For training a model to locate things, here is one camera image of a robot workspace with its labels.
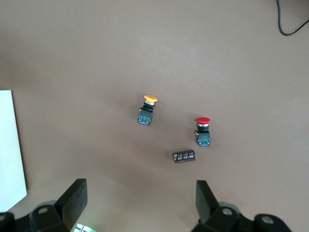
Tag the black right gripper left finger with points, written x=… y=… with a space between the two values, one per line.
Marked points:
x=72 y=203

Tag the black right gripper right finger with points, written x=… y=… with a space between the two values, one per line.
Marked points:
x=207 y=205

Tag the red push button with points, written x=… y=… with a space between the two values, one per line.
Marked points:
x=203 y=133

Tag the white drawer cabinet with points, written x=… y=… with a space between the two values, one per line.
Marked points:
x=9 y=149

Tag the yellow push button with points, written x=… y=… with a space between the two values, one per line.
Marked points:
x=146 y=111

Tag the dark cylindrical capacitor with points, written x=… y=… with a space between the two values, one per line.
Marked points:
x=184 y=156

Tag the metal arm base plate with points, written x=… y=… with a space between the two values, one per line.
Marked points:
x=83 y=228

